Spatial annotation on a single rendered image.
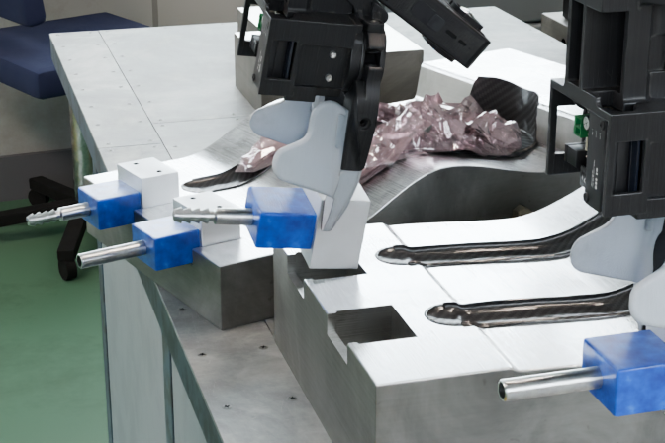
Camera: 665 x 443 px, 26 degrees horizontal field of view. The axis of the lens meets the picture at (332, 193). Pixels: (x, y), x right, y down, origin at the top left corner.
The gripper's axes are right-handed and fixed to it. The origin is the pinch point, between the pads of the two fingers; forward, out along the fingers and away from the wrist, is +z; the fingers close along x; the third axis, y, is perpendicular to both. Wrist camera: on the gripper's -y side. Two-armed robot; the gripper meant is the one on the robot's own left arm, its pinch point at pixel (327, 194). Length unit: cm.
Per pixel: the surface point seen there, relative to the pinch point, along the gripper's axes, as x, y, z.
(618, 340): 27.2, -8.3, -5.3
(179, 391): -38, -2, 42
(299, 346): 2.2, 0.7, 11.1
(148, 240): -13.4, 9.2, 11.3
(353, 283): 4.4, -1.6, 4.6
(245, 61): -73, -13, 18
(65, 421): -134, -6, 115
